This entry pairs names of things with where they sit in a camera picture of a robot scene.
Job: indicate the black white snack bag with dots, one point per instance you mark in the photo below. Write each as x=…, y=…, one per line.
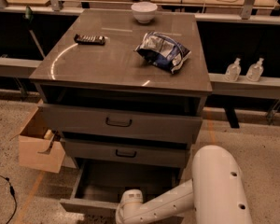
x=163, y=52

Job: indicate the grey bottom drawer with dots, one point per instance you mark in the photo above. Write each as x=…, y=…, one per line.
x=101, y=184

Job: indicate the grey drawer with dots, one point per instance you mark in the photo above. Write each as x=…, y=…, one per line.
x=121, y=123
x=159, y=156
x=101, y=184

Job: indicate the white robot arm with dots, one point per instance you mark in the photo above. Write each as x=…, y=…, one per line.
x=216, y=193

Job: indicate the grey drawer cabinet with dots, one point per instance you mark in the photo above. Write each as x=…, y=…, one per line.
x=114, y=76

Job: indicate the grey top drawer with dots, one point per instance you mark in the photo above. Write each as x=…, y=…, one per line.
x=121, y=123

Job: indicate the grey middle drawer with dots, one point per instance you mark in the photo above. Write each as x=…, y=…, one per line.
x=159, y=156

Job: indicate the black remote control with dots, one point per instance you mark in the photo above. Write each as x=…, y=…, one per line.
x=89, y=39

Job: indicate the white ceramic bowl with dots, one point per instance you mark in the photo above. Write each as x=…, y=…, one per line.
x=144, y=12

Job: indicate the left clear pump bottle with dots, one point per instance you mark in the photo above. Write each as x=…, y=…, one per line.
x=233, y=70

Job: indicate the clear pump bottle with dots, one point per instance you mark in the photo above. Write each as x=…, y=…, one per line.
x=255, y=71
x=233, y=70

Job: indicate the cardboard box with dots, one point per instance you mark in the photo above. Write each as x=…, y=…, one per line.
x=39, y=148

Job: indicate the right clear pump bottle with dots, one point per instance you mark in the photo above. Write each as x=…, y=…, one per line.
x=255, y=71

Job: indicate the grey metal rail shelf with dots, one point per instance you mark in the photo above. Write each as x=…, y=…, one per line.
x=266, y=87

